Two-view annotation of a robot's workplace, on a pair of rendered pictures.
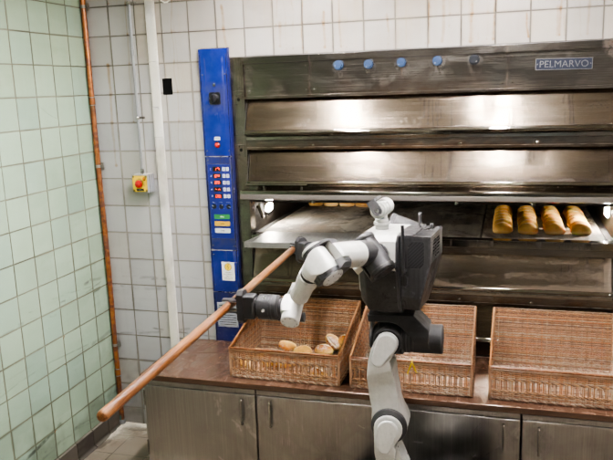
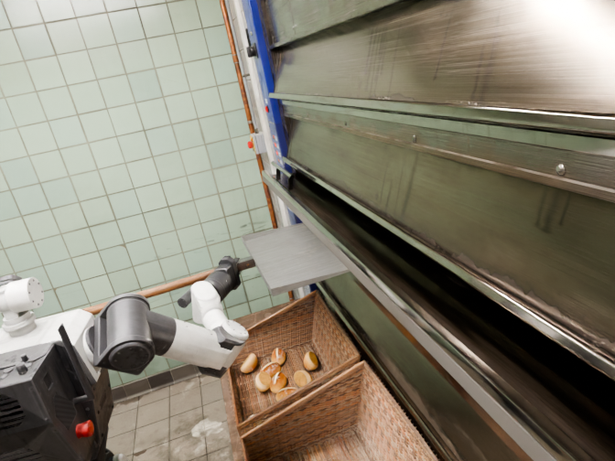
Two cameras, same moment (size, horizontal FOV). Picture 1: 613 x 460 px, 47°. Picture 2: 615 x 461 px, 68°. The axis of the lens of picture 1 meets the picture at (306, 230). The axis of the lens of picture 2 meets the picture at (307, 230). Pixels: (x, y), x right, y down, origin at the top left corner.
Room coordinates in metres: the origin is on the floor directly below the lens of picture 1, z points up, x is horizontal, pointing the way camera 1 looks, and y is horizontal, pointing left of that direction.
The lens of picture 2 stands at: (2.75, -1.39, 1.83)
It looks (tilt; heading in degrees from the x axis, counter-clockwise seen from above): 20 degrees down; 62
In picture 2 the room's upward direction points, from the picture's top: 12 degrees counter-clockwise
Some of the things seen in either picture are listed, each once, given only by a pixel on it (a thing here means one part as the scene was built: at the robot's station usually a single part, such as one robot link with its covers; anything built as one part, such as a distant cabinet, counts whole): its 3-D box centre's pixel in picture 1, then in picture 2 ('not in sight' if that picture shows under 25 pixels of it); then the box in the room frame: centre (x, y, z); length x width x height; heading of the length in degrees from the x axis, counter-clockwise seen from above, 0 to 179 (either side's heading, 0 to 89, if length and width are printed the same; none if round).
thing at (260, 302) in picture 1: (254, 306); not in sight; (2.35, 0.19, 1.19); 0.12 x 0.10 x 0.13; 75
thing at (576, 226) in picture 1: (539, 218); not in sight; (3.67, -1.25, 1.21); 0.61 x 0.48 x 0.06; 164
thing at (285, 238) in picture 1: (306, 237); (301, 247); (3.46, 0.00, 1.19); 0.55 x 0.36 x 0.03; 75
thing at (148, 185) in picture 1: (142, 182); (259, 143); (3.79, 0.88, 1.46); 0.10 x 0.07 x 0.10; 74
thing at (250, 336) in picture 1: (297, 337); (286, 363); (3.32, 0.06, 0.72); 0.56 x 0.49 x 0.28; 72
